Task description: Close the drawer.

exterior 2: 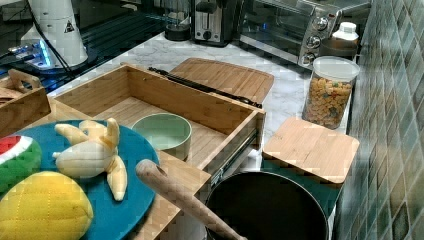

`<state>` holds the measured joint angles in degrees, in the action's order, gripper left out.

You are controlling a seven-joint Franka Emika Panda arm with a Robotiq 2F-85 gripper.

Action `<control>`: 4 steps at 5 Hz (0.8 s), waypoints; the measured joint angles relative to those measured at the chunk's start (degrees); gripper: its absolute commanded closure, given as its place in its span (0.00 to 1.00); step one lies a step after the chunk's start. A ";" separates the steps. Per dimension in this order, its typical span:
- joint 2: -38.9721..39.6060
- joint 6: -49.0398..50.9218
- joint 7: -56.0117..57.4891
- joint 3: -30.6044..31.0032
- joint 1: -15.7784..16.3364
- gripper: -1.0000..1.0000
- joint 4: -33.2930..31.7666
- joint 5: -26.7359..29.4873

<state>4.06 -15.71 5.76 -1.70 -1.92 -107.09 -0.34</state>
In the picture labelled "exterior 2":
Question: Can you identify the bamboo wooden drawer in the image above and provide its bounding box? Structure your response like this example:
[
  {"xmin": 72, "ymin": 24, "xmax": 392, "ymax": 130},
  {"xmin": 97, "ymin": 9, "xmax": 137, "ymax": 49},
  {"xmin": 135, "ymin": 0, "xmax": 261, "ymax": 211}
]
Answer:
[{"xmin": 56, "ymin": 64, "xmax": 265, "ymax": 174}]

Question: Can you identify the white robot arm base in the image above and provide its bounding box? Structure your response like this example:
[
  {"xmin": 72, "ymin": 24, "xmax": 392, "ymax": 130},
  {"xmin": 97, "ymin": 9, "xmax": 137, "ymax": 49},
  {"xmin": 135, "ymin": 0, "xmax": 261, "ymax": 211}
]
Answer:
[{"xmin": 21, "ymin": 0, "xmax": 88, "ymax": 70}]

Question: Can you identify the light green bowl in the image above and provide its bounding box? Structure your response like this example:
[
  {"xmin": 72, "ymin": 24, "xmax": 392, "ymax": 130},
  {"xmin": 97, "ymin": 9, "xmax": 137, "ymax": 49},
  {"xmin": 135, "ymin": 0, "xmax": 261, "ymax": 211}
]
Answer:
[{"xmin": 132, "ymin": 113, "xmax": 192, "ymax": 160}]

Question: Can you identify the large bamboo cutting board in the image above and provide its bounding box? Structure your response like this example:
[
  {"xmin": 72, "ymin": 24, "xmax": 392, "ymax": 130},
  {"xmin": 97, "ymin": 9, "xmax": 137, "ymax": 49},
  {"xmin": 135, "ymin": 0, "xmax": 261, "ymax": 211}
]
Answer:
[{"xmin": 170, "ymin": 57, "xmax": 274, "ymax": 103}]

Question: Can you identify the black blender base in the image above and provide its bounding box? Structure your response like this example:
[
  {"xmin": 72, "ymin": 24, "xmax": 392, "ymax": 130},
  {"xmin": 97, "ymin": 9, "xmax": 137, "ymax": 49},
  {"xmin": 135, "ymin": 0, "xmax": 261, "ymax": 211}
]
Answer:
[{"xmin": 163, "ymin": 0, "xmax": 192, "ymax": 42}]

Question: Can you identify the silver black toaster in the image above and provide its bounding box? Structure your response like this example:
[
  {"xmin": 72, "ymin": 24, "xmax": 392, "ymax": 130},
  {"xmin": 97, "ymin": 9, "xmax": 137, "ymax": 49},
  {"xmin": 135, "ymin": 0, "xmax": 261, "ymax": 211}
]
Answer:
[{"xmin": 191, "ymin": 0, "xmax": 244, "ymax": 47}]

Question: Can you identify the green box with bamboo lid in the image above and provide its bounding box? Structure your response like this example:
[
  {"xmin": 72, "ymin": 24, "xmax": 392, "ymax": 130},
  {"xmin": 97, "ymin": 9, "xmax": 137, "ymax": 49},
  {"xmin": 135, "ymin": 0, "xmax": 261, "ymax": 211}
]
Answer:
[{"xmin": 261, "ymin": 117, "xmax": 360, "ymax": 217}]

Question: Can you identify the clear jar of cereal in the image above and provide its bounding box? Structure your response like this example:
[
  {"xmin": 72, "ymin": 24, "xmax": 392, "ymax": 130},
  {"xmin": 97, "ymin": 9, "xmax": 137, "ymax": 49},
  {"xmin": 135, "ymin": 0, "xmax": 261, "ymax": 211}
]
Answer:
[{"xmin": 302, "ymin": 56, "xmax": 360, "ymax": 129}]

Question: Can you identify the silver toaster oven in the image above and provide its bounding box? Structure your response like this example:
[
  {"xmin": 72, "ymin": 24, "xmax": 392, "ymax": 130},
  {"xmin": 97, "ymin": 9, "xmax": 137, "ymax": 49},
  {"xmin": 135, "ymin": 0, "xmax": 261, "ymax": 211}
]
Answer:
[{"xmin": 239, "ymin": 0, "xmax": 371, "ymax": 68}]

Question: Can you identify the plush peeled banana toy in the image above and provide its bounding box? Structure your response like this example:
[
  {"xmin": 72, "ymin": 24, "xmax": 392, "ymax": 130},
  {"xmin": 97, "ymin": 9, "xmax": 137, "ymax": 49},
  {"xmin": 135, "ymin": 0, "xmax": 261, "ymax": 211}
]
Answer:
[{"xmin": 52, "ymin": 118, "xmax": 128, "ymax": 201}]

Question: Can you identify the teal round plate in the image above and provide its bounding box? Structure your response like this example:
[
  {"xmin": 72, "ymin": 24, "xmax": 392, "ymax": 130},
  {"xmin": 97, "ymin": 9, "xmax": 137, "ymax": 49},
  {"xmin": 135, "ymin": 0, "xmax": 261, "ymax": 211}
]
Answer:
[{"xmin": 9, "ymin": 119, "xmax": 161, "ymax": 240}]

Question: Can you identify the white capped bottle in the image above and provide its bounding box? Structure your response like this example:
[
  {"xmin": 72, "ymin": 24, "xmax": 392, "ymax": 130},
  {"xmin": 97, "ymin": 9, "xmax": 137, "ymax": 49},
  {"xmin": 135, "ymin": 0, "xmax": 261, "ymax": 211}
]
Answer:
[{"xmin": 319, "ymin": 22, "xmax": 359, "ymax": 60}]

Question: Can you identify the plush yellow lemon toy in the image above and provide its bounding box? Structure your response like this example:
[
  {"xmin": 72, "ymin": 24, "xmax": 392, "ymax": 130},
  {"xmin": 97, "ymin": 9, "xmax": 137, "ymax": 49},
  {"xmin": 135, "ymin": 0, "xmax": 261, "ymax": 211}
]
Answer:
[{"xmin": 0, "ymin": 171, "xmax": 94, "ymax": 240}]

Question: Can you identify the plush watermelon slice toy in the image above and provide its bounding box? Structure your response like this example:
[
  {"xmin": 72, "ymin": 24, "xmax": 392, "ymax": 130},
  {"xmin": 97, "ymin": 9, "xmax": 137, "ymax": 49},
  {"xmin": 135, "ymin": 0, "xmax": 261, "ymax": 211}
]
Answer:
[{"xmin": 0, "ymin": 135, "xmax": 42, "ymax": 194}]

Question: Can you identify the black drawer handle bar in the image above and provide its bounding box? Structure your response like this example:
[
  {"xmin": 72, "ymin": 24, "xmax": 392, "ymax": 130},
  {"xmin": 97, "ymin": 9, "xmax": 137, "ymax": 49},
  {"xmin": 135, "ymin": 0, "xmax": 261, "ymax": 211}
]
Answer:
[{"xmin": 148, "ymin": 67, "xmax": 262, "ymax": 109}]

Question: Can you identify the black pan with wooden handle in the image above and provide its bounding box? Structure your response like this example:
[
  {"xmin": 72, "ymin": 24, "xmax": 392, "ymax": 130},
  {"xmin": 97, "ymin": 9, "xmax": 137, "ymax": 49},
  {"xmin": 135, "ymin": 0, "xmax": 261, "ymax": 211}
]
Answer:
[{"xmin": 136, "ymin": 159, "xmax": 329, "ymax": 240}]

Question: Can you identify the wooden tray with handle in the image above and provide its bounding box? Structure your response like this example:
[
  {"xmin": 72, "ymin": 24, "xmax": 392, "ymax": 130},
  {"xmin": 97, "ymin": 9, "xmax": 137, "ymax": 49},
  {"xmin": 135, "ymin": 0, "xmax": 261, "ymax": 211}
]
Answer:
[{"xmin": 0, "ymin": 69, "xmax": 51, "ymax": 137}]

